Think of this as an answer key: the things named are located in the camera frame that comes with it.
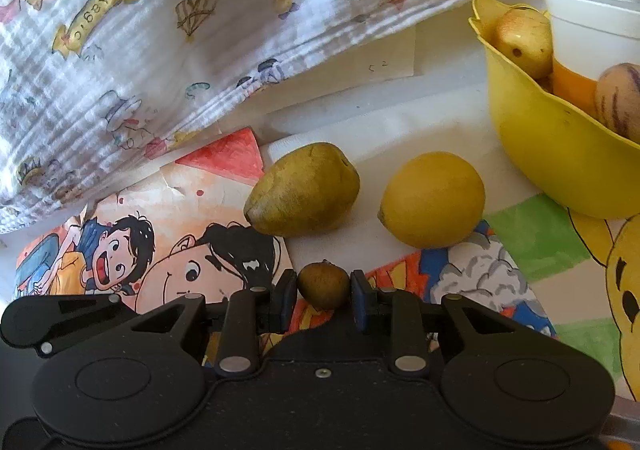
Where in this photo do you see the white printed blanket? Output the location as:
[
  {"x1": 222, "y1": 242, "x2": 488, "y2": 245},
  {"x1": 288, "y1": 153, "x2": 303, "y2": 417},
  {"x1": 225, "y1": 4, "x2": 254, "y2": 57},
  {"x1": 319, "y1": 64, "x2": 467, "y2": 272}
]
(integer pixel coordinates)
[{"x1": 0, "y1": 0, "x2": 503, "y2": 233}]

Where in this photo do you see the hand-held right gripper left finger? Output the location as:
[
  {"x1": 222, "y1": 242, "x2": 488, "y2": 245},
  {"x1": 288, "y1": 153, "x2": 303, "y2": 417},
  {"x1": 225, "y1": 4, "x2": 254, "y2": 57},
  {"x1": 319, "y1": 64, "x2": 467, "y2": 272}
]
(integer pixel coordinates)
[{"x1": 127, "y1": 269, "x2": 298, "y2": 378}]

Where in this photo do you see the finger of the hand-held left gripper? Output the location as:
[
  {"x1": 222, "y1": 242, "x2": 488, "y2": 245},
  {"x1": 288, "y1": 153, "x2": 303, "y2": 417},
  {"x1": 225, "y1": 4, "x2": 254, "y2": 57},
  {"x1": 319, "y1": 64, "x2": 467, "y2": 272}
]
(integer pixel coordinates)
[{"x1": 0, "y1": 294, "x2": 138, "y2": 358}]

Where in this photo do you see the striped pepino melon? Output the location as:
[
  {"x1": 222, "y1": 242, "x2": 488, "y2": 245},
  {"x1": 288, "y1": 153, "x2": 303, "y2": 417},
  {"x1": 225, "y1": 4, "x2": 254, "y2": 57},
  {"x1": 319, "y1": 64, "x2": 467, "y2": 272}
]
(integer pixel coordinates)
[{"x1": 594, "y1": 63, "x2": 640, "y2": 143}]

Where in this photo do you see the metal tray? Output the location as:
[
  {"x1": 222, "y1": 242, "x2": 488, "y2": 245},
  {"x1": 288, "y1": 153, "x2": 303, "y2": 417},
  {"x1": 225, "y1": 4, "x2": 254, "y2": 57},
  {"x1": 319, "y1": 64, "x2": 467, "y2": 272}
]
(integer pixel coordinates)
[{"x1": 597, "y1": 395, "x2": 640, "y2": 450}]

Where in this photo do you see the yellow plastic bowl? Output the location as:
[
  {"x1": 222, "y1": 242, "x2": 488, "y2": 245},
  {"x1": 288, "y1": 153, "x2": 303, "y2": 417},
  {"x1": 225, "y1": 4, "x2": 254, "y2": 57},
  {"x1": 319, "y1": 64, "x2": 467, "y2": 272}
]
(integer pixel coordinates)
[{"x1": 467, "y1": 0, "x2": 640, "y2": 220}]

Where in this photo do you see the green pear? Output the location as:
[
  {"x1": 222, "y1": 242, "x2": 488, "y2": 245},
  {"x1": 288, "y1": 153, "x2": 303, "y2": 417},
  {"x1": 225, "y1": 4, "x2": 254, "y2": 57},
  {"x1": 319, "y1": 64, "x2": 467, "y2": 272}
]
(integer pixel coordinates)
[{"x1": 243, "y1": 141, "x2": 361, "y2": 237}]

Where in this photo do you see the yellow lemon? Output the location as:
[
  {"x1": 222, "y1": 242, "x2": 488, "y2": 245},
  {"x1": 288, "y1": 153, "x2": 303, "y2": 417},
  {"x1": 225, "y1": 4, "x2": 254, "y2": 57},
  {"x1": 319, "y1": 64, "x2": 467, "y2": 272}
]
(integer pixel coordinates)
[{"x1": 377, "y1": 151, "x2": 487, "y2": 249}]

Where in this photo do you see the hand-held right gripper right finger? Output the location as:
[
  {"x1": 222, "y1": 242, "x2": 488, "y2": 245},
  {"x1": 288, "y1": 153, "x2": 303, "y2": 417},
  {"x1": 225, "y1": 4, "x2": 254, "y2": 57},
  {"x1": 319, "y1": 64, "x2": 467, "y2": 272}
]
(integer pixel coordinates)
[{"x1": 350, "y1": 270, "x2": 521, "y2": 378}]

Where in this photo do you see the orange cartoon drawing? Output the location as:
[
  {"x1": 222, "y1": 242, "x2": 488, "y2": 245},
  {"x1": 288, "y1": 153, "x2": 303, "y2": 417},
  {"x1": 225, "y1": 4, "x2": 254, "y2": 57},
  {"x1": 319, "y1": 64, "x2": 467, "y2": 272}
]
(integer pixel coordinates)
[{"x1": 15, "y1": 127, "x2": 296, "y2": 313}]

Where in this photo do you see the yellow apple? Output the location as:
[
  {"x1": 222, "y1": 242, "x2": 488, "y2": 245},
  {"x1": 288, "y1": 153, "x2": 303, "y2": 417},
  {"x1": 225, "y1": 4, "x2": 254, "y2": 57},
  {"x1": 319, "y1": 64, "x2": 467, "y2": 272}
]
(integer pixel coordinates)
[{"x1": 493, "y1": 6, "x2": 555, "y2": 80}]

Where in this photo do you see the small brown fruit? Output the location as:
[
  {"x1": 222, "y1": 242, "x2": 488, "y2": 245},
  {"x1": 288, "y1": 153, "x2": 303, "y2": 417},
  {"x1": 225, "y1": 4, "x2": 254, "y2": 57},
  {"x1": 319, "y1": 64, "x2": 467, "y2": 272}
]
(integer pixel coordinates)
[{"x1": 296, "y1": 260, "x2": 350, "y2": 309}]

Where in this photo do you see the white jar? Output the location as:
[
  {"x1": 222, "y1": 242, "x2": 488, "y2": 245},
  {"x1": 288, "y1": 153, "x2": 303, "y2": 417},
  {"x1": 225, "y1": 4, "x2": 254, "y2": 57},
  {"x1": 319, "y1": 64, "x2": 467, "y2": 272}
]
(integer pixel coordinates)
[{"x1": 541, "y1": 0, "x2": 640, "y2": 123}]

